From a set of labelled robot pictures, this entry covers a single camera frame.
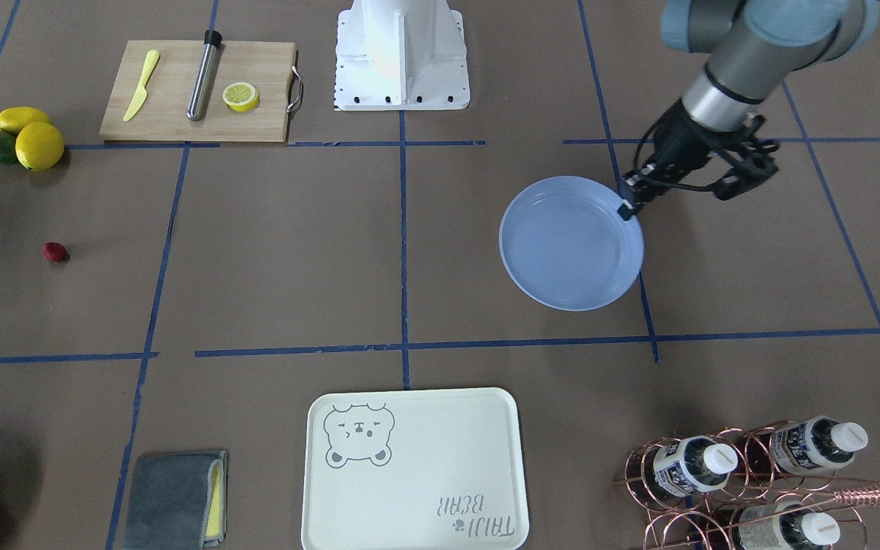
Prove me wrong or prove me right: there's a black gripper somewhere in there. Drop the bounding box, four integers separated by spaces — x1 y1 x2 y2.
617 100 780 222

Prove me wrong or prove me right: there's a blue plate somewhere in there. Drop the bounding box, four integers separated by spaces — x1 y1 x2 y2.
498 175 645 311

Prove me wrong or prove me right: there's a red strawberry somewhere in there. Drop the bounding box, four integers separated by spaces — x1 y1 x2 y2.
42 241 70 264

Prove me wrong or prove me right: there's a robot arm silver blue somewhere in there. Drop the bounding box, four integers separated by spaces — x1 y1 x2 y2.
618 1 880 220

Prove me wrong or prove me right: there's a bottle white cap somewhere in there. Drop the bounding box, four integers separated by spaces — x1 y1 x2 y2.
768 416 869 476
647 436 739 498
733 500 842 549

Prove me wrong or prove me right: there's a cream bear tray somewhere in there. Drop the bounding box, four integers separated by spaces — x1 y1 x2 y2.
301 387 530 549

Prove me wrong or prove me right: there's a bottle white cap lower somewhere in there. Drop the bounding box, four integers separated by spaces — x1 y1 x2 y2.
733 500 842 549

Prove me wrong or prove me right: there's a copper twisted bar spoon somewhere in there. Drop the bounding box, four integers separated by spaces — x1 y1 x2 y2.
715 481 880 509

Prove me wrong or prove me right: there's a lemon half slice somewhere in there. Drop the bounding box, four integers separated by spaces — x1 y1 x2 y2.
222 82 260 112

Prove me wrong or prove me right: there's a steel cylinder muddler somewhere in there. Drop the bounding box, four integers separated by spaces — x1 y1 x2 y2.
186 29 223 121

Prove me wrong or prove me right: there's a wooden cutting board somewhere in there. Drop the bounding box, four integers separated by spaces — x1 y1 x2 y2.
99 40 298 144

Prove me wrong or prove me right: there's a yellow plastic knife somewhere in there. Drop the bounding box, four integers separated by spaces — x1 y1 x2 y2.
122 49 160 122

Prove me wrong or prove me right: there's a yellow sponge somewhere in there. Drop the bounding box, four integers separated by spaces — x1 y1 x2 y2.
205 461 225 545

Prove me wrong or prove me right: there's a grey folded cloth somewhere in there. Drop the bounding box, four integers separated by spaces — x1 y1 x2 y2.
121 449 229 549

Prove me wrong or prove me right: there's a yellow lemon round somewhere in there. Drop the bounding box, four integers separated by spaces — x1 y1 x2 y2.
15 121 66 172

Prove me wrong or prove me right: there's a yellow lemon upper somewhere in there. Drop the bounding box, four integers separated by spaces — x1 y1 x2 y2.
0 105 52 136

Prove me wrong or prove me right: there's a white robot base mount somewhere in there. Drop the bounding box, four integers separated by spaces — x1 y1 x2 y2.
333 1 471 112

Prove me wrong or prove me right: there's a copper wire bottle rack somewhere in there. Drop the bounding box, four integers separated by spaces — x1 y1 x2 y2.
613 420 868 549

